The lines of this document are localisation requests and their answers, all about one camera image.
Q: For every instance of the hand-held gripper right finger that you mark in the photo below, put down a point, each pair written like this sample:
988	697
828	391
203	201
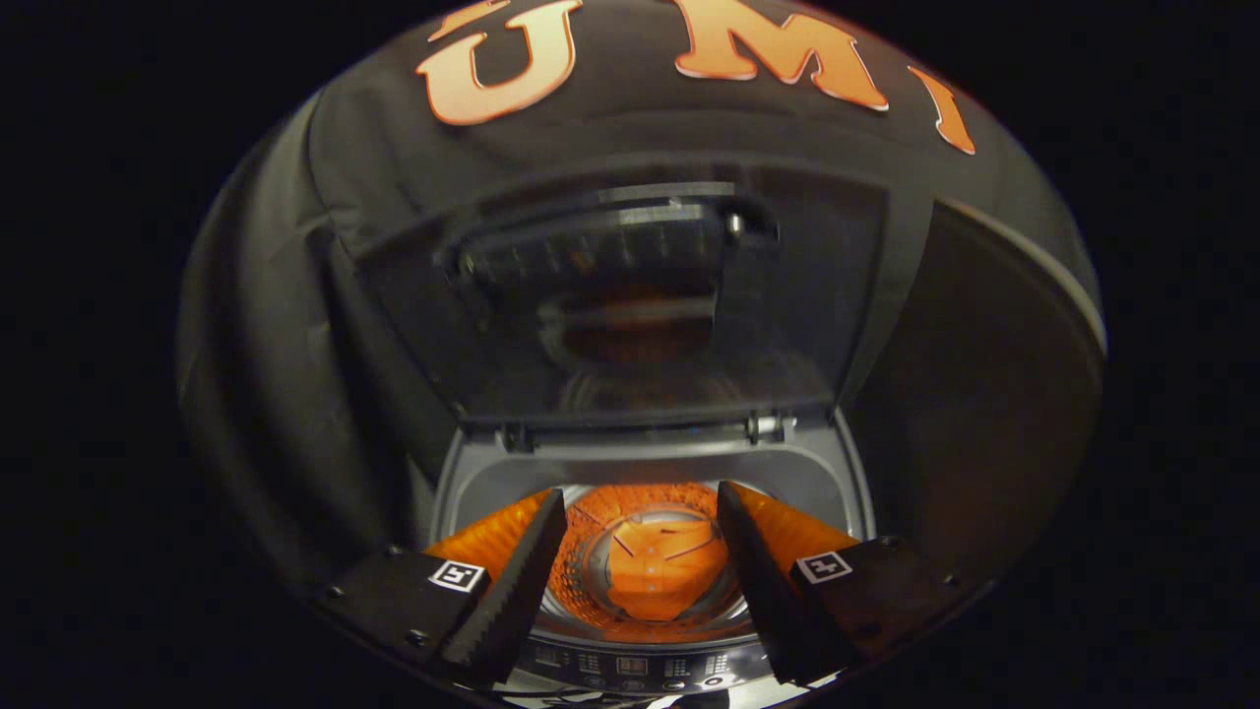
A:
763	591

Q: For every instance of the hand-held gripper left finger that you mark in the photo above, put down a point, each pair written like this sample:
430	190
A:
512	591

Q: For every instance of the grey washing machine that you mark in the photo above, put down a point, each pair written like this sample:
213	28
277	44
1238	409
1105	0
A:
650	458

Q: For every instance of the dark glass washing machine lid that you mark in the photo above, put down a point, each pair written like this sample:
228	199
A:
640	295

